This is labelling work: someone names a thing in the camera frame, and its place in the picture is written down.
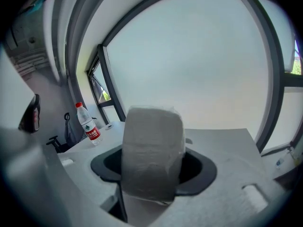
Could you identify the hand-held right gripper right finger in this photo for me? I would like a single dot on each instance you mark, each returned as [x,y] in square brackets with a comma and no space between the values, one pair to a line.
[144,214]

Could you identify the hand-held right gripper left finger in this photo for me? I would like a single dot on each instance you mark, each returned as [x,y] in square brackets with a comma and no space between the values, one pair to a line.
[47,193]

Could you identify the white tissue packet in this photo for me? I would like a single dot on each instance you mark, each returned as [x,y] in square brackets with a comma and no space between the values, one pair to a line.
[151,150]

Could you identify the black plastic container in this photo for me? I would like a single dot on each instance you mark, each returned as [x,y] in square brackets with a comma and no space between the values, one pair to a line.
[201,174]

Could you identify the white tape strip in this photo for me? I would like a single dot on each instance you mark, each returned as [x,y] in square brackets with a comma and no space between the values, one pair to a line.
[256,197]
[67,162]

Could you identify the dark hanging bag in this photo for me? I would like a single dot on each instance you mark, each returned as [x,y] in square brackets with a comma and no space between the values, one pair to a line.
[69,133]

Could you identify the black handheld device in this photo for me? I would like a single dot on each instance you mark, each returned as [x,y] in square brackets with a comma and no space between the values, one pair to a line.
[32,117]

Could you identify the clear red-capped water bottle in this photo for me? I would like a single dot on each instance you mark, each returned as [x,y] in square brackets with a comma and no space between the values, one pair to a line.
[88,124]

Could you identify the small clear bottle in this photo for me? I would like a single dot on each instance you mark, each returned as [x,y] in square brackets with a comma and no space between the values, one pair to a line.
[279,163]

